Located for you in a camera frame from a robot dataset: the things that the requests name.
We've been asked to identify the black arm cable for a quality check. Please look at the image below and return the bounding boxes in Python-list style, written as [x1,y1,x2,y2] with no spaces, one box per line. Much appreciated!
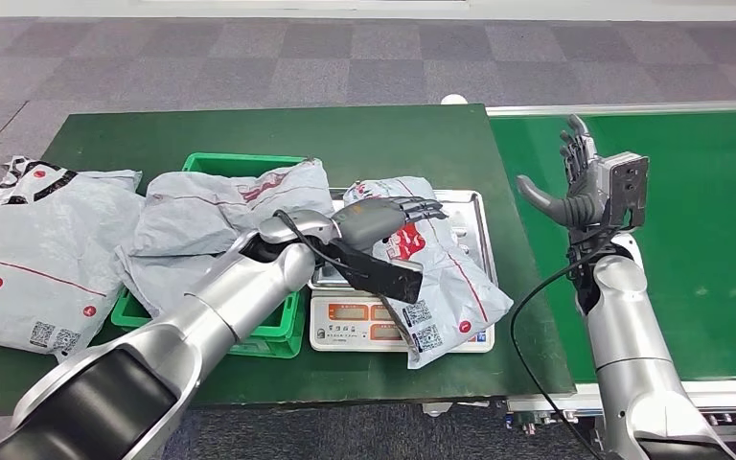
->
[510,242,606,460]
[272,209,373,281]

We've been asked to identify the large grey bag QR codes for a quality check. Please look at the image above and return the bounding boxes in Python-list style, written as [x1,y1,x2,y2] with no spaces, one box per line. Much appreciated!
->
[0,155,147,364]

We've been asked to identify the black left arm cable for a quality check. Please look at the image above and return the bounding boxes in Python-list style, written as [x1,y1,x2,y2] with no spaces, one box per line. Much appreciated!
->
[272,209,373,281]

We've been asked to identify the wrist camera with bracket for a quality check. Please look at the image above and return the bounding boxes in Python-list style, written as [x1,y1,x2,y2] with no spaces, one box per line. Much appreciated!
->
[596,151,651,231]
[316,238,426,306]

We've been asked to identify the silver parcel bag red lettering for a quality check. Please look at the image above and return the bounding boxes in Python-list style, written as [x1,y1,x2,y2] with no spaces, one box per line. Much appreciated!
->
[342,176,516,371]

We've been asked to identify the white scale with steel tray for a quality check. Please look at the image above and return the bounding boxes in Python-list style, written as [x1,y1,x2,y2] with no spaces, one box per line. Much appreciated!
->
[309,189,498,355]

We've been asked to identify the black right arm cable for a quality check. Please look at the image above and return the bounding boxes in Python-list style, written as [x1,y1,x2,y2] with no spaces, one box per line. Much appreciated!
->
[510,242,606,460]

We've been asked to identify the green conveyor belt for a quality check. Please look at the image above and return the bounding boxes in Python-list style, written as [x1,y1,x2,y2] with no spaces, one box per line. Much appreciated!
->
[487,100,736,439]

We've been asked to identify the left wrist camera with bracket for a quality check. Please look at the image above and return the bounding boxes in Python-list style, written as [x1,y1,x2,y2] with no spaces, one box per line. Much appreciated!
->
[316,238,426,306]

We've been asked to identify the grey parcel bag red picture print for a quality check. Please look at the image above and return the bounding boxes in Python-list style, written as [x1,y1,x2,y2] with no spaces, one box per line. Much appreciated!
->
[129,158,335,257]

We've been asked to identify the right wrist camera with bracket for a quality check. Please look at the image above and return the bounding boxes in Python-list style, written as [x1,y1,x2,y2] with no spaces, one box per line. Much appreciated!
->
[596,151,651,231]

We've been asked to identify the green plastic crate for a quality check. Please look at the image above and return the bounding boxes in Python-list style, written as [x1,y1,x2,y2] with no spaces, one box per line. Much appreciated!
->
[110,151,311,360]

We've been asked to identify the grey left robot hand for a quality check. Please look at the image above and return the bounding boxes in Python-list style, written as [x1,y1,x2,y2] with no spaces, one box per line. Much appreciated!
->
[331,196,449,253]

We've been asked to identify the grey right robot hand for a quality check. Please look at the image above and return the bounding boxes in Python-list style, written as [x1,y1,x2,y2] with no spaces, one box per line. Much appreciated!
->
[516,114,606,235]

